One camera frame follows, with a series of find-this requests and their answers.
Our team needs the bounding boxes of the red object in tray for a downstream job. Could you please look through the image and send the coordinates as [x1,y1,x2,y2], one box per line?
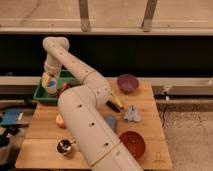
[58,83,70,96]

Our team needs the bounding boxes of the red bowl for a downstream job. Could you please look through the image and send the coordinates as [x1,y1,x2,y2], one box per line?
[120,131,146,159]

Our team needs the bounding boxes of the blue box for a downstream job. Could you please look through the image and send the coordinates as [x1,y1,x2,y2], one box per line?
[0,108,23,126]

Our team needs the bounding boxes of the purple bowl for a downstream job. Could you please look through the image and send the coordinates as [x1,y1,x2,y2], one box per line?
[117,74,139,94]

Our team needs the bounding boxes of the white and blue cup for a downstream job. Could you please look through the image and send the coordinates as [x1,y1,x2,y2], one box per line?
[42,72,57,94]

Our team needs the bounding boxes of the grey crumpled cloth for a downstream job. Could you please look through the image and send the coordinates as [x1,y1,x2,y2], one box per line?
[124,105,141,122]

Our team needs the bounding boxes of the metal cup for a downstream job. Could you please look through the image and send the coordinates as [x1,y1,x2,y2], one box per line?
[56,139,74,156]

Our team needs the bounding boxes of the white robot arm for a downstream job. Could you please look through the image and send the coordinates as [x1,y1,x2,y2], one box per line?
[43,37,143,171]

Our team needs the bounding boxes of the green plastic tray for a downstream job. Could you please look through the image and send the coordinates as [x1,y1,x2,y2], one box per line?
[34,70,79,106]

